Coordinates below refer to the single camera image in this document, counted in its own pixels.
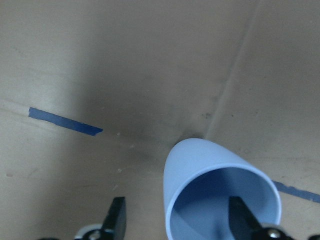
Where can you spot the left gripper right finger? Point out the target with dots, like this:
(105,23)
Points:
(242,223)

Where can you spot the light blue plastic cup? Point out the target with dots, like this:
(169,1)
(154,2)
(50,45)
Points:
(198,179)

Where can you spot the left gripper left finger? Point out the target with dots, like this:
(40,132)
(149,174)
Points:
(115,222)

